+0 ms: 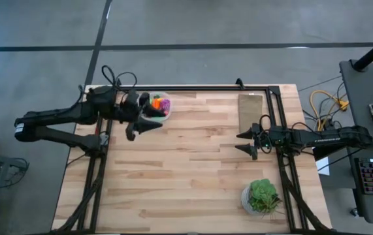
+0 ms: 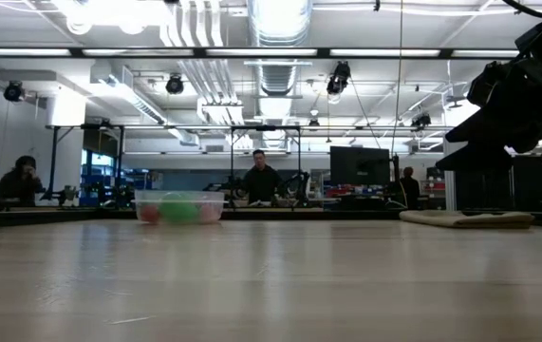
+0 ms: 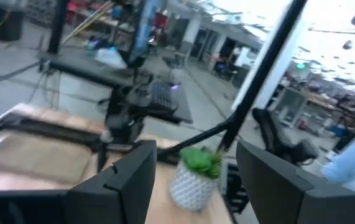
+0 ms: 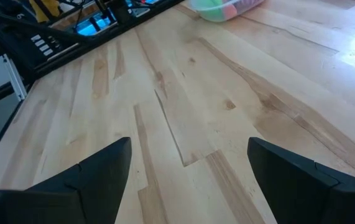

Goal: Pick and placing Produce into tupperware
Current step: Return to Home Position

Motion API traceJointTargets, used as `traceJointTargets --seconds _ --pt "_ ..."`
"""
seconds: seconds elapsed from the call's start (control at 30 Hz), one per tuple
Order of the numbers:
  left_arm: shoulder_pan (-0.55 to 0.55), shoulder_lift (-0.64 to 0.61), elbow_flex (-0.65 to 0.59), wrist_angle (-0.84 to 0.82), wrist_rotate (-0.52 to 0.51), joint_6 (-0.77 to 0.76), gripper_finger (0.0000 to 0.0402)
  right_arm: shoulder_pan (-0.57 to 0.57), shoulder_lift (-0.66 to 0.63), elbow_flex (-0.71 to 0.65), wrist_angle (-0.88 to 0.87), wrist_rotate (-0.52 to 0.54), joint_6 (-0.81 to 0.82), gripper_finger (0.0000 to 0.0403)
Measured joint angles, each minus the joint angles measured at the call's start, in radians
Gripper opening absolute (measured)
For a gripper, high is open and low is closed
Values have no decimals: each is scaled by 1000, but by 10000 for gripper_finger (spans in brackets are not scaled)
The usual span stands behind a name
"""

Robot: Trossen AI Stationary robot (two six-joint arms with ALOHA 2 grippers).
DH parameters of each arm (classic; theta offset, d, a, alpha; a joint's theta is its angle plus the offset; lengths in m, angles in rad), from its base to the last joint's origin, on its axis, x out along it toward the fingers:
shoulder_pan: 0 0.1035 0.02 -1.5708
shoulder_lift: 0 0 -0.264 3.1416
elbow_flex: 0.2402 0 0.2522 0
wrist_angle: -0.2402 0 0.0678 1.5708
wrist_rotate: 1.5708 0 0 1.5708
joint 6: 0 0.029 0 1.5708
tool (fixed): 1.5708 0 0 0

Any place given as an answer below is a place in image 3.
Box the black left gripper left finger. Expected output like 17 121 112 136
0 139 158 224

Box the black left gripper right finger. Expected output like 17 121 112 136
236 139 355 224

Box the black office chair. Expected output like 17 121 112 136
251 107 320 166

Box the tan folded cloth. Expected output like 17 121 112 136
0 129 96 187

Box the person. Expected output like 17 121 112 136
321 124 355 194

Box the succulent in white pot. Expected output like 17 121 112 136
169 146 224 213

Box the black keyboard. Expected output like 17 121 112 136
145 79 194 125

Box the grey side desk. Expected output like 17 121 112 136
40 51 153 91

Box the black desk pole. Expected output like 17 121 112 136
48 0 70 54

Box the blue vertical banner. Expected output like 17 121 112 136
132 0 161 63

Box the black bin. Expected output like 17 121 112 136
0 6 25 41

